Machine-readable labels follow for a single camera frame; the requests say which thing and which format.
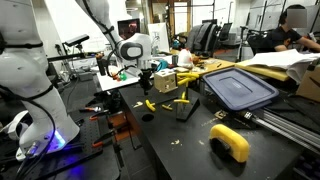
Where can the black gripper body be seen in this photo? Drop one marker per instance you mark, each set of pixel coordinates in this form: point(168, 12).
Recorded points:
point(144, 80)

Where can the short yellow hex key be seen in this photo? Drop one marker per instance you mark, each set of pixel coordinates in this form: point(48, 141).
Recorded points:
point(181, 102)

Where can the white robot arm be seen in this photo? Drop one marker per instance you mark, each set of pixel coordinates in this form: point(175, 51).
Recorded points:
point(23, 72)

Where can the black hex key stand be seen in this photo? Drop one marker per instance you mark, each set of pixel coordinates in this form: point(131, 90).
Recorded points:
point(189, 109)

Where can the wooden cube with holes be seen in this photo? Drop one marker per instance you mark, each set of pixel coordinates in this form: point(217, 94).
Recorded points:
point(165, 80)

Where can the large lying yellow hex key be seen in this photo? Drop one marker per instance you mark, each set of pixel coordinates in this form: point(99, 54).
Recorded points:
point(151, 106)

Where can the white board with toys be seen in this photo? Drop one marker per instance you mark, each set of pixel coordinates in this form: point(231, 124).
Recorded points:
point(107, 83)

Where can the small lying yellow hex key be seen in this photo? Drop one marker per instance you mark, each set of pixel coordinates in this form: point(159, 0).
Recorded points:
point(167, 107)

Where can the white plastic bag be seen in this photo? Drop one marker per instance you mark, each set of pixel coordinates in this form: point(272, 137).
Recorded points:
point(185, 59)

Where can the orange black clamp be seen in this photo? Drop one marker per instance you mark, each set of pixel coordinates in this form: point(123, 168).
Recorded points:
point(103, 139)

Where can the blue plastic bin lid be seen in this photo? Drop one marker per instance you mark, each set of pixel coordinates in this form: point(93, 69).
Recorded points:
point(240, 90)

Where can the yellow black tape dispenser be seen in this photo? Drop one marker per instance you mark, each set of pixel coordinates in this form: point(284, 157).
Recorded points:
point(225, 141)

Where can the person in black shirt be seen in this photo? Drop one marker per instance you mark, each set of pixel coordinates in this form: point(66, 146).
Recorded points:
point(280, 38)

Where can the white paper sheets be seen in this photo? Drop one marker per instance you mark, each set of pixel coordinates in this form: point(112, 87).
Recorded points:
point(294, 63)

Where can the aluminium rail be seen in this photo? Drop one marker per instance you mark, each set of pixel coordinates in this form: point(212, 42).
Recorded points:
point(294, 132)

